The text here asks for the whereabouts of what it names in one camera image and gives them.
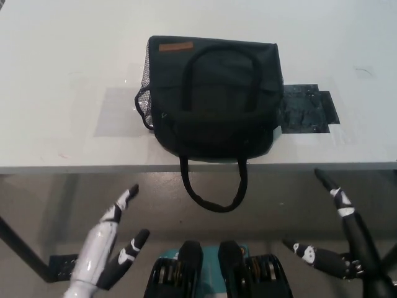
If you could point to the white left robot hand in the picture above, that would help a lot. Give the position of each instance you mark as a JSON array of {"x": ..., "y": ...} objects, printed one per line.
[{"x": 96, "y": 248}]

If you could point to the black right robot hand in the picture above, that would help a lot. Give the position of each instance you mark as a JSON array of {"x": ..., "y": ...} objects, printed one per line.
[{"x": 359, "y": 242}]

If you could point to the black soft travel bag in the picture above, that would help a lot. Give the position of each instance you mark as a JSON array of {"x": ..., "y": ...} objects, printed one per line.
[{"x": 217, "y": 102}]

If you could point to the black teal robot torso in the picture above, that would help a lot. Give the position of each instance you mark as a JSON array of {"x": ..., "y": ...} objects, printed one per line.
[{"x": 189, "y": 273}]

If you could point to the black table leg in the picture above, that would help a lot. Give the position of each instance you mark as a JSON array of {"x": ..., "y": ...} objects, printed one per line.
[{"x": 24, "y": 248}]

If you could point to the grey translucent tape patch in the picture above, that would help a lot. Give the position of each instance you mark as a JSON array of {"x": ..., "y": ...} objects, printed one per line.
[{"x": 118, "y": 111}]

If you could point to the large black tape patch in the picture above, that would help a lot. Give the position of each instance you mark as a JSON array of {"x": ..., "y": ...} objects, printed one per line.
[{"x": 302, "y": 108}]

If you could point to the clear plastic film piece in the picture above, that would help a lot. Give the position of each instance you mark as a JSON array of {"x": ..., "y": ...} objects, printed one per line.
[{"x": 136, "y": 74}]

